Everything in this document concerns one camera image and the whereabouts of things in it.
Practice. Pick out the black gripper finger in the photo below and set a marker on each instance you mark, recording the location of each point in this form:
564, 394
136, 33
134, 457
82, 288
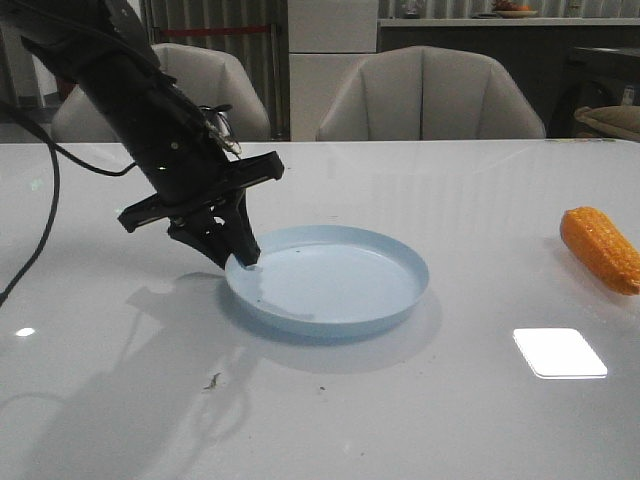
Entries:
201, 232
237, 229

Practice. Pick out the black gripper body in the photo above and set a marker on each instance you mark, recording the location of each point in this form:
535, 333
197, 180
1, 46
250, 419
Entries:
177, 149

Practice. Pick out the light blue round plate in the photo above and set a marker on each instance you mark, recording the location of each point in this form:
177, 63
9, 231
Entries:
329, 281

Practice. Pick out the orange corn cob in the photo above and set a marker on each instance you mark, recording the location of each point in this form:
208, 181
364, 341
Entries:
596, 242

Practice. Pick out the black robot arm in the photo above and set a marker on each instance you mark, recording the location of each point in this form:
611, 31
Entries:
99, 45

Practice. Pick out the left beige upholstered chair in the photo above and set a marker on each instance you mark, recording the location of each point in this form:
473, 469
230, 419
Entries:
207, 77

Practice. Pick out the beige upholstered chair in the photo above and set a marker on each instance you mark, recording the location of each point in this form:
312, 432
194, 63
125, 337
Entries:
207, 77
429, 93

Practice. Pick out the red barrier belt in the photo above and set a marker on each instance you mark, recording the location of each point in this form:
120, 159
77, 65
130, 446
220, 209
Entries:
223, 31

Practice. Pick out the white cabinet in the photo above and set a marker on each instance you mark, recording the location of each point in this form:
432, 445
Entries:
325, 39

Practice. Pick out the right beige upholstered chair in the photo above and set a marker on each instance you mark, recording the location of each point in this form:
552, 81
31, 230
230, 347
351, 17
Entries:
429, 93

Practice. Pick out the fruit bowl on counter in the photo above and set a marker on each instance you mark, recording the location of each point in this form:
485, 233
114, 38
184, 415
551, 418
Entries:
511, 10

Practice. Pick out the dark counter with white top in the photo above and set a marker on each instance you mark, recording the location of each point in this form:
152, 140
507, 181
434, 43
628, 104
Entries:
560, 64

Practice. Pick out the beige cushion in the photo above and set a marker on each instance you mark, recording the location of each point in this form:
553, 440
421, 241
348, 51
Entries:
620, 121

